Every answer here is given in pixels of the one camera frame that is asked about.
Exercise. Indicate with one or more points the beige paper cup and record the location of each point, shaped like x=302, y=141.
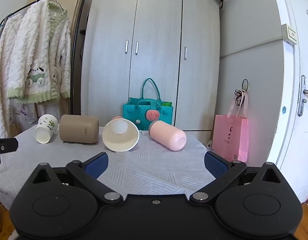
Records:
x=118, y=141

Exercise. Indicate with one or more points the small pink cup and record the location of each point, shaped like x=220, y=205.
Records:
x=116, y=118

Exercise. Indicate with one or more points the pink cup with grey rim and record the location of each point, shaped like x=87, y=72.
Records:
x=169, y=136

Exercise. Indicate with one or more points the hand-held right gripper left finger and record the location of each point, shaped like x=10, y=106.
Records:
x=97, y=164

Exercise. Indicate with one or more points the white cup with green print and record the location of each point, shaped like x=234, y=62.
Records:
x=47, y=128

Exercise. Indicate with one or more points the white fleece robe green trim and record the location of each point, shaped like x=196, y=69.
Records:
x=31, y=42

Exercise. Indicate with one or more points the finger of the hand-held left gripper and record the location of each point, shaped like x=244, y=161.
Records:
x=7, y=145

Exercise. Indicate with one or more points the white door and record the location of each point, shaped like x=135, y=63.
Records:
x=294, y=80

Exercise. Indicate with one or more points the grey patterned tablecloth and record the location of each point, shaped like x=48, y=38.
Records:
x=149, y=165

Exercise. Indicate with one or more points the pink paper bag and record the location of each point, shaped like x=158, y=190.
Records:
x=229, y=135

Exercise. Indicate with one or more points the watermelon charm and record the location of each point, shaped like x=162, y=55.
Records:
x=153, y=115

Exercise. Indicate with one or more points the brown cup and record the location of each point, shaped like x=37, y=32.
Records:
x=78, y=130

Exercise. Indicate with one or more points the teal felt handbag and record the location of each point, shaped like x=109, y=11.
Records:
x=133, y=112

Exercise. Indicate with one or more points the white printed garment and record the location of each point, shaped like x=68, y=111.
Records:
x=25, y=112

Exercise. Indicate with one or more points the beige light switch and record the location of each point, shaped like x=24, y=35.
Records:
x=290, y=33

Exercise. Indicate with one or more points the grey wooden wardrobe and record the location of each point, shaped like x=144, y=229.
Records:
x=156, y=30

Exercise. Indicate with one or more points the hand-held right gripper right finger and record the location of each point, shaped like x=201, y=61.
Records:
x=215, y=164

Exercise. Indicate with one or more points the black clothes rack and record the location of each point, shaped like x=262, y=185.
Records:
x=77, y=62

